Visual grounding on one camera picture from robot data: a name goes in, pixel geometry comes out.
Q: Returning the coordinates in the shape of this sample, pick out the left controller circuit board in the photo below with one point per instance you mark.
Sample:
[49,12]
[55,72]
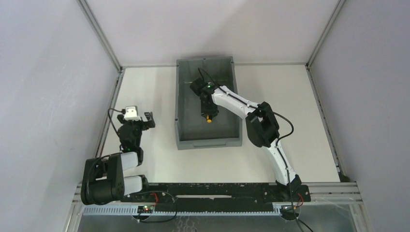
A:
[145,209]

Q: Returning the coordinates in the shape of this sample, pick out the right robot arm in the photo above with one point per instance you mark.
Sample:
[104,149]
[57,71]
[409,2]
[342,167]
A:
[262,128]

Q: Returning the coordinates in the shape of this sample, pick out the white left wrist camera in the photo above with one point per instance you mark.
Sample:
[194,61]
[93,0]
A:
[131,113]

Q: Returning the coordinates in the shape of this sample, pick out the grey slotted cable duct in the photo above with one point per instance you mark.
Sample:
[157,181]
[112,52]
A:
[134,210]

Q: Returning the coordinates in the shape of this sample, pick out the grey plastic bin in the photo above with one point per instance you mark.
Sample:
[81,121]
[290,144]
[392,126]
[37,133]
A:
[191,128]

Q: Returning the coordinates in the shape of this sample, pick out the yellow black screwdriver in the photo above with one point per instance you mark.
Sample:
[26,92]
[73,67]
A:
[208,119]

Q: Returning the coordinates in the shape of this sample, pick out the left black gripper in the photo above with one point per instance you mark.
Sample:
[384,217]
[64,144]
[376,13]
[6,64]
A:
[135,121]

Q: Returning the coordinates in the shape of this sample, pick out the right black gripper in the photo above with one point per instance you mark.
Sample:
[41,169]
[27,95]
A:
[209,112]

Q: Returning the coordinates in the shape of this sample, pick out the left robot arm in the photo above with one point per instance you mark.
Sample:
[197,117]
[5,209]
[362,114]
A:
[103,178]

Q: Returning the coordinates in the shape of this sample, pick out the controller circuit board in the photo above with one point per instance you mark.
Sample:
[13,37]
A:
[288,213]
[145,209]

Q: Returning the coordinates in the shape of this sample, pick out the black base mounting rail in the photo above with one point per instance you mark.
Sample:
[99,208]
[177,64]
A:
[225,197]

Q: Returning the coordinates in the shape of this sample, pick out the right controller circuit board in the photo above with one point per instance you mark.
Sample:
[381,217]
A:
[288,213]

